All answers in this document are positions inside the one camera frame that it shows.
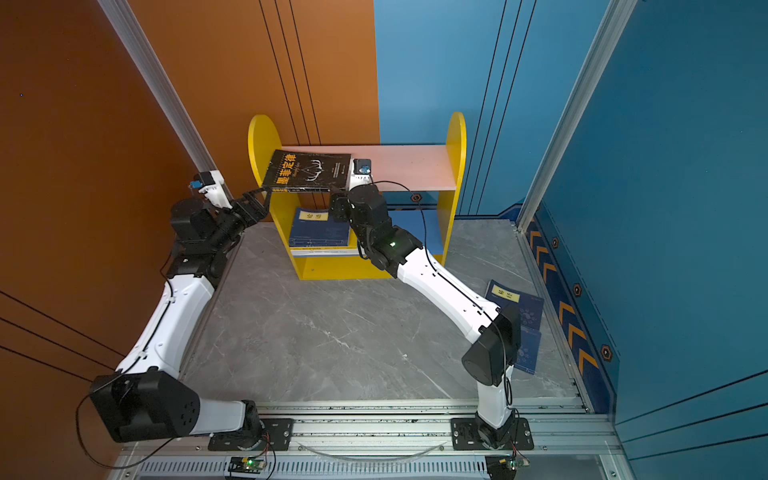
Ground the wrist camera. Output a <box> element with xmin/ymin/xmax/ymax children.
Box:
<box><xmin>347</xmin><ymin>158</ymin><xmax>373</xmax><ymax>190</ymax></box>
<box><xmin>189</xmin><ymin>170</ymin><xmax>232</xmax><ymax>209</ymax></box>

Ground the left aluminium corner post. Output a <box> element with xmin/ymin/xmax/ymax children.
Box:
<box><xmin>101</xmin><ymin>1</ymin><xmax>258</xmax><ymax>197</ymax></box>

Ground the right green circuit board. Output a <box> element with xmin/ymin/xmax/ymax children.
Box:
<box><xmin>485</xmin><ymin>456</ymin><xmax>529</xmax><ymax>480</ymax></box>

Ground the yellow pink blue bookshelf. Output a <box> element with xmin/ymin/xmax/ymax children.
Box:
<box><xmin>248</xmin><ymin>112</ymin><xmax>467</xmax><ymax>280</ymax></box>

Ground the left green circuit board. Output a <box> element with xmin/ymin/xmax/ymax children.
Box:
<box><xmin>227</xmin><ymin>456</ymin><xmax>269</xmax><ymax>478</ymax></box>

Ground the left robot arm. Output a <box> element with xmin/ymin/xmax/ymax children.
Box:
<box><xmin>88</xmin><ymin>189</ymin><xmax>271</xmax><ymax>450</ymax></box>

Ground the navy book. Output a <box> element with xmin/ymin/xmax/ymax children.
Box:
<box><xmin>485</xmin><ymin>280</ymin><xmax>544</xmax><ymax>331</ymax></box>
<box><xmin>289</xmin><ymin>208</ymin><xmax>350</xmax><ymax>248</ymax></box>
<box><xmin>515</xmin><ymin>326</ymin><xmax>541</xmax><ymax>375</ymax></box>

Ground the aluminium corner post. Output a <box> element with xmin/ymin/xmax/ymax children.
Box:
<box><xmin>101</xmin><ymin>1</ymin><xmax>258</xmax><ymax>197</ymax></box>
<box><xmin>516</xmin><ymin>0</ymin><xmax>638</xmax><ymax>234</ymax></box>

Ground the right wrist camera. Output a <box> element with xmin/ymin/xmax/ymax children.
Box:
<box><xmin>347</xmin><ymin>158</ymin><xmax>373</xmax><ymax>190</ymax></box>

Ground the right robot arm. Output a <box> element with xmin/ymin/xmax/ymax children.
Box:
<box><xmin>330</xmin><ymin>183</ymin><xmax>522</xmax><ymax>449</ymax></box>

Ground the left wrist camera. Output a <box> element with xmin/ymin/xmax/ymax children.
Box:
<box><xmin>189</xmin><ymin>170</ymin><xmax>232</xmax><ymax>209</ymax></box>

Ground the white La Dame book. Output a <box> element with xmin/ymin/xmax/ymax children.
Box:
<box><xmin>289</xmin><ymin>245</ymin><xmax>359</xmax><ymax>258</ymax></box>

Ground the black book orange title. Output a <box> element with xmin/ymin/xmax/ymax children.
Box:
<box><xmin>260</xmin><ymin>150</ymin><xmax>352</xmax><ymax>193</ymax></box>

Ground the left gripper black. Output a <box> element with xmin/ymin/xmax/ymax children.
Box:
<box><xmin>207</xmin><ymin>187</ymin><xmax>269</xmax><ymax>257</ymax></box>

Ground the green circuit board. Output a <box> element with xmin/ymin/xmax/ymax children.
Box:
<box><xmin>485</xmin><ymin>456</ymin><xmax>529</xmax><ymax>480</ymax></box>
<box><xmin>227</xmin><ymin>456</ymin><xmax>269</xmax><ymax>478</ymax></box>

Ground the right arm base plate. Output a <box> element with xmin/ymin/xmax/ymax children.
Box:
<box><xmin>450</xmin><ymin>416</ymin><xmax>535</xmax><ymax>451</ymax></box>

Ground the aluminium frame rail front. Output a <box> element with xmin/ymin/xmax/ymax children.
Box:
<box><xmin>112</xmin><ymin>396</ymin><xmax>632</xmax><ymax>479</ymax></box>

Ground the right aluminium corner post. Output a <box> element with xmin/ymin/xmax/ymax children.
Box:
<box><xmin>516</xmin><ymin>0</ymin><xmax>638</xmax><ymax>234</ymax></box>

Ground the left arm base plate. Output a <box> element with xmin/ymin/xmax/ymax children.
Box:
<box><xmin>207</xmin><ymin>418</ymin><xmax>294</xmax><ymax>453</ymax></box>

